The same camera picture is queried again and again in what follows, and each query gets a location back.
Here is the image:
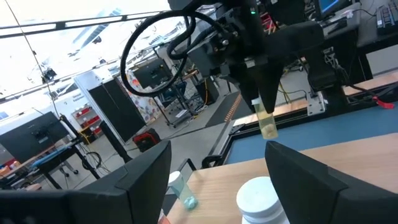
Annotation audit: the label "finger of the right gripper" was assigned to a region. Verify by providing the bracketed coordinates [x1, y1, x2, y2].
[238, 70, 262, 111]
[258, 58, 285, 114]

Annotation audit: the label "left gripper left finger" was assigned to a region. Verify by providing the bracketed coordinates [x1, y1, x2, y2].
[0, 139, 173, 224]

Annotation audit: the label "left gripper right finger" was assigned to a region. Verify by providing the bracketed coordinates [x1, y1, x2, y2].
[264, 140, 398, 224]

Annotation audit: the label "clear bottle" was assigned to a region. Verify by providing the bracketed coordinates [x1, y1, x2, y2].
[251, 97, 279, 141]

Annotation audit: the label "wooden shelf with black frame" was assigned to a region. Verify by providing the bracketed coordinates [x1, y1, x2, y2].
[160, 132, 398, 224]

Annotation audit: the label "white bottle with blue label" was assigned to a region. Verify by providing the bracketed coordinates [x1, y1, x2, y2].
[235, 175, 290, 224]

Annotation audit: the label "clear blue-capped test tube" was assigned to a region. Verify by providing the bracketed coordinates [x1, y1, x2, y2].
[167, 170, 199, 212]

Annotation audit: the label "red storage bin shelf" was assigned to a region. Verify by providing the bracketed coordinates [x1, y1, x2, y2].
[70, 105, 103, 144]

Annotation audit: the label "black floor mat striped edges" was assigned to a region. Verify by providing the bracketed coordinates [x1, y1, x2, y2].
[205, 90, 252, 128]

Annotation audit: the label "background work table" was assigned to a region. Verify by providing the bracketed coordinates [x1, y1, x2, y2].
[0, 136, 103, 190]

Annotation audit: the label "red and black toolbox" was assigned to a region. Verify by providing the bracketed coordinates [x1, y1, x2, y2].
[132, 127, 162, 153]

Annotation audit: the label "monitor with blue screen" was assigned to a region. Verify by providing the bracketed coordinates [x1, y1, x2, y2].
[313, 0, 354, 21]

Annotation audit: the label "black computer monitor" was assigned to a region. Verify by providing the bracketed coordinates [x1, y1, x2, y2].
[132, 57, 174, 90]
[0, 111, 70, 164]

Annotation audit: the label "black room partition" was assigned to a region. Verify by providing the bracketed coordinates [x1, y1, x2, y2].
[88, 76, 147, 144]

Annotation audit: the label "black desk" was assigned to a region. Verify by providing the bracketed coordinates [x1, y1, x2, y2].
[320, 0, 398, 86]

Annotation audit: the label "floral patterned panel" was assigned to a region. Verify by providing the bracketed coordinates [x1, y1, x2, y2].
[126, 70, 165, 125]

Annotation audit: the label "black keyboard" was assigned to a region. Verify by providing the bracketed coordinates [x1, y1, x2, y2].
[374, 0, 398, 35]

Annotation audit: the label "black ceiling mounted device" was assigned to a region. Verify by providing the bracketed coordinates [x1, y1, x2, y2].
[42, 68, 58, 82]

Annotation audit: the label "black aluminium table frame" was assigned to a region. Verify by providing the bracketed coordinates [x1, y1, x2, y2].
[201, 82, 398, 169]

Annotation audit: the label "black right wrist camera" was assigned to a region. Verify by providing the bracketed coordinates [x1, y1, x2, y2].
[187, 39, 233, 79]

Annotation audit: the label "red cable tag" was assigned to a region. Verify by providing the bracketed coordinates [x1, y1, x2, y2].
[372, 95, 396, 110]

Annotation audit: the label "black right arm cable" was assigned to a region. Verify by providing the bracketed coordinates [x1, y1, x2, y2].
[120, 9, 225, 98]

